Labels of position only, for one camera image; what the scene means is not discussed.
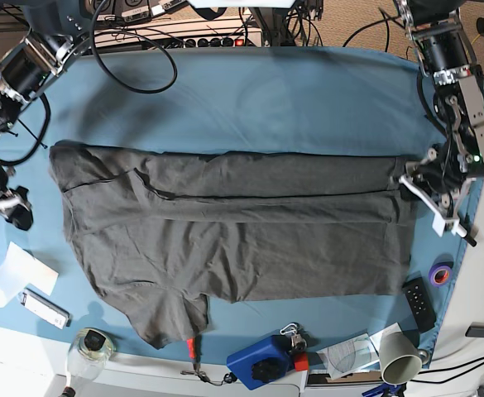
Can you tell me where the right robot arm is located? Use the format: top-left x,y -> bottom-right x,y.
0,1 -> 94,231

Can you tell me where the white marker pen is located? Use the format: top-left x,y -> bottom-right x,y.
452,223 -> 477,247

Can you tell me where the power strip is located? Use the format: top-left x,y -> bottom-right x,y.
179,36 -> 249,48

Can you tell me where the red handled screwdriver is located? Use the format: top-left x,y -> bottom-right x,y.
186,337 -> 200,373

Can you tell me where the black remote control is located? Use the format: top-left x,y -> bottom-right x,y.
402,277 -> 436,333

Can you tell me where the paper with drawing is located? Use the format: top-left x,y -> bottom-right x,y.
317,323 -> 401,379

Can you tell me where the silver carabiner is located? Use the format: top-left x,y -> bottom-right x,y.
280,323 -> 300,337

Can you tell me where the blue plastic box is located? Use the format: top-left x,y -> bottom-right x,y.
226,335 -> 294,390

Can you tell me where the white black box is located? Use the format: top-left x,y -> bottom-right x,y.
18,289 -> 70,329

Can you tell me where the dark grey T-shirt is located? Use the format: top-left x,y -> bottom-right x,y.
50,142 -> 416,349

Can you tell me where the small padlock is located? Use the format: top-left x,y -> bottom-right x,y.
290,333 -> 307,355

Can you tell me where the grey green cup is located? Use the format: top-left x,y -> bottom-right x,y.
379,332 -> 422,385

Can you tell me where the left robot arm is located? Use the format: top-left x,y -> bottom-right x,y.
395,1 -> 484,210

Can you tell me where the purple tape roll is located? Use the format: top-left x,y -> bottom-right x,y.
428,261 -> 454,288

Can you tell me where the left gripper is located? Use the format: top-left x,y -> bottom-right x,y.
399,144 -> 484,207

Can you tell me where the blue table cloth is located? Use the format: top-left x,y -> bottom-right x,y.
0,47 -> 466,365

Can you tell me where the clear glass jar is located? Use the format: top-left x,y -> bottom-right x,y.
65,328 -> 115,384

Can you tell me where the red small block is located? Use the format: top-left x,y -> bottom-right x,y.
293,352 -> 309,372

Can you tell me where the white paper roll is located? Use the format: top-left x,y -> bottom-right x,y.
0,242 -> 59,308

